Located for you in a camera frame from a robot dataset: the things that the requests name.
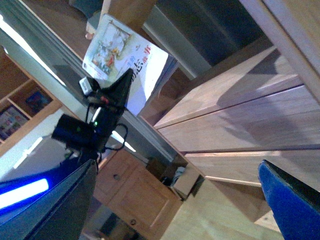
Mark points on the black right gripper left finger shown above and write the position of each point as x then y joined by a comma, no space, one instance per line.
60,213

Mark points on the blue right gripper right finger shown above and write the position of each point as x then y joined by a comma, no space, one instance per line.
295,205

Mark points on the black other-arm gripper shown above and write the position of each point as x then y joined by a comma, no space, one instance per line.
110,105

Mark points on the illustrated white paperback book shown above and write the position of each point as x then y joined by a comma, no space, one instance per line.
115,48

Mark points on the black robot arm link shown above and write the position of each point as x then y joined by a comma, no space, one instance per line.
74,133

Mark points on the dark blue book on shelf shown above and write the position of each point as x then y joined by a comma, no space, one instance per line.
37,101

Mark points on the background wooden display shelf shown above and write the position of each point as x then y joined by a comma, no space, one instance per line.
16,85

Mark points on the wooden shelf cabinet with drawers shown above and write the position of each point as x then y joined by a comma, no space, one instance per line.
260,103

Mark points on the colourful picture book on shelf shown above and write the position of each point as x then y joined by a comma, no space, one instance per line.
11,120

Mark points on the background wooden cupboard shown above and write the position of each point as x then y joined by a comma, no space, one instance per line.
136,196

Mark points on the white camera module on gripper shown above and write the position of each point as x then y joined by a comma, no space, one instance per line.
88,85

